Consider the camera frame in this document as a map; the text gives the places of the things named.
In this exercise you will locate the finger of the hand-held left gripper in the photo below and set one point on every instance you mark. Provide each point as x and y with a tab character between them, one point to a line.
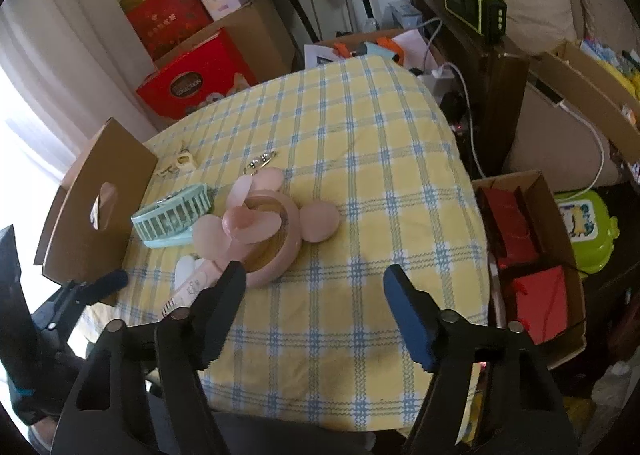
105	281

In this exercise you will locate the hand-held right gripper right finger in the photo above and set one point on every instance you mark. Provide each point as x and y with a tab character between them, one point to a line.
410	315

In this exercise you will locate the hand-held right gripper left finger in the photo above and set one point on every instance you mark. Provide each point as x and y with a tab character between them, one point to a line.
220	315

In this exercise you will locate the brown cardboard box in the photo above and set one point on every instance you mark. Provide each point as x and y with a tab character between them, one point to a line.
75	220

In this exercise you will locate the pink handheld electric fan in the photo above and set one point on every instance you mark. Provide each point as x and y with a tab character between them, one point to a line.
270	257

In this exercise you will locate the teal handheld electric fan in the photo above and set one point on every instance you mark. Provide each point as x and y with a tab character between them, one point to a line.
170	217

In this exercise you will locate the small cream plastic gadget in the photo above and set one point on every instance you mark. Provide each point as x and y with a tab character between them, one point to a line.
177	162

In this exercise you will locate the red paper bag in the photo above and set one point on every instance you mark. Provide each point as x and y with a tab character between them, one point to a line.
510	230
537	305

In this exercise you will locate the yellow checkered tablecloth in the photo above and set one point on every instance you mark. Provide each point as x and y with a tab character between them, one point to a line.
350	160

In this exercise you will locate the cardboard box with red bags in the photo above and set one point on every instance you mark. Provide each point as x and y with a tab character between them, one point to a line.
560	215

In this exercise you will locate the green plastic lunch box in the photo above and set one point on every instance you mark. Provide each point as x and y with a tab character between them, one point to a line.
587	235

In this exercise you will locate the brown wooden sofa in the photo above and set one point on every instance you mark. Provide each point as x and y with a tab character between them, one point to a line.
550	145

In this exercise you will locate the red gift box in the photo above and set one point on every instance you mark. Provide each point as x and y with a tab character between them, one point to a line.
195	80

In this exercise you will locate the white sheer curtain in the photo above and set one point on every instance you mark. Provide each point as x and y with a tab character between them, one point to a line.
55	60

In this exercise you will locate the white power adapter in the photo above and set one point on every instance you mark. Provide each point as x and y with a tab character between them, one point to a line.
442	77

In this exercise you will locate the smartphone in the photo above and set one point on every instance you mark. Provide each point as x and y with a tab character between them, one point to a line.
549	92

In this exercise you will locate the red gift bag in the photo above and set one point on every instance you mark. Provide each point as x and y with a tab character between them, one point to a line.
165	17

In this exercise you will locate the cardboard box with papers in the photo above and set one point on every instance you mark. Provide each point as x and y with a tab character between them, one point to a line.
330	51

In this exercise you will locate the large closed cardboard box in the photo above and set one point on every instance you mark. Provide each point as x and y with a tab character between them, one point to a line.
260	40

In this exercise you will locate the shallow cardboard tray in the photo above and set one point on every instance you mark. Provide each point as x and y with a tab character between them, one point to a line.
585	90

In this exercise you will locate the grey appliance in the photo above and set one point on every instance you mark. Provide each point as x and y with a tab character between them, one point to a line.
402	15

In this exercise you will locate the green portable radio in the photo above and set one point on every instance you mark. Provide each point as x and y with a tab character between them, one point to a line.
472	7

